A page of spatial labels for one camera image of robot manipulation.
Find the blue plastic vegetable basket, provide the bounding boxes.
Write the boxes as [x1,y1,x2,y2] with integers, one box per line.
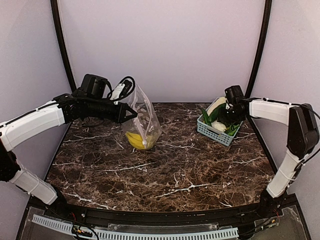
[197,96,243,147]

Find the black frame post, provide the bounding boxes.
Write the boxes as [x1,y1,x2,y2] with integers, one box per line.
[245,0,273,98]
[50,0,77,92]

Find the dark green toy cucumber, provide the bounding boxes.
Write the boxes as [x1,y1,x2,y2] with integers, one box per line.
[208,103,226,123]

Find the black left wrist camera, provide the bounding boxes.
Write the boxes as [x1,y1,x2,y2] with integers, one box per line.
[109,76,136,105]

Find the thin green toy pepper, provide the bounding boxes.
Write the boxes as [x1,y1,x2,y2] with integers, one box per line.
[200,108,212,126]

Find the grey slotted cable duct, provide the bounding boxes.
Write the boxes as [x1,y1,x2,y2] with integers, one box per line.
[32,214,239,240]

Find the black left frame post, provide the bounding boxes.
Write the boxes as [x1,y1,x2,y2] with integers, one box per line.
[50,0,77,92]

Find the green toy lettuce leaf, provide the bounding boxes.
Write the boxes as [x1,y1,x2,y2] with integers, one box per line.
[224,123,241,137]

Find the yellow toy banana bunch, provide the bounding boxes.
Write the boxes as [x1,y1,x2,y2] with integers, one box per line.
[125,131,156,151]

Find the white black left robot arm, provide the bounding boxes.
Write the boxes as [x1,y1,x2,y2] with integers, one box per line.
[0,73,138,206]

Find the black right frame post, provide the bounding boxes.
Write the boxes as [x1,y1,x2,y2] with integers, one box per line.
[245,0,273,98]

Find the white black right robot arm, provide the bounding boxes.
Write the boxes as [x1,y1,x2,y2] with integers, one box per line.
[219,85,320,217]

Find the clear zip top bag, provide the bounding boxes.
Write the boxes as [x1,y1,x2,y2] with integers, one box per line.
[122,85,162,143]

